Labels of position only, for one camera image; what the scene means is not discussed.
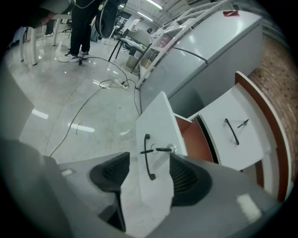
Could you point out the beige chair with black legs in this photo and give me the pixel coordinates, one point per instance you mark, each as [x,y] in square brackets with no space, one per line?
[139,37]

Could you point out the red cloth item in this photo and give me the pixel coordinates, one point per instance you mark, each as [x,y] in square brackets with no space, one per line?
[230,13]

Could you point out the white drawer front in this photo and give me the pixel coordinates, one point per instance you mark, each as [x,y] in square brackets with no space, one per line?
[251,144]

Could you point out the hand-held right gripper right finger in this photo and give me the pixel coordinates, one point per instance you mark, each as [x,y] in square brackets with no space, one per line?
[188,183]

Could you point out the black round bag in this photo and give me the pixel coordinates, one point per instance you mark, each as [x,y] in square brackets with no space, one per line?
[109,21]

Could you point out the beige paper bag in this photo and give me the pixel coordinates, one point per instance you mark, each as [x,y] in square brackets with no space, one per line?
[133,61]

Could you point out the white table frame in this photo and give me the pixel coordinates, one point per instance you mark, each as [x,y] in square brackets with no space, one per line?
[34,46]

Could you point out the white desk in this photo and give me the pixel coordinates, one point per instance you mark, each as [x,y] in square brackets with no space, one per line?
[262,100]

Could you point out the white shelf rack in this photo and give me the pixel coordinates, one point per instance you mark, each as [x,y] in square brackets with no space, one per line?
[149,72]

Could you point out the white power strip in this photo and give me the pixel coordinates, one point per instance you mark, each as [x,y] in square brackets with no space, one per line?
[121,84]

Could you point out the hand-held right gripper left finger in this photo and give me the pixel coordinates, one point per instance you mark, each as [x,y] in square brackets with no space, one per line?
[109,174]

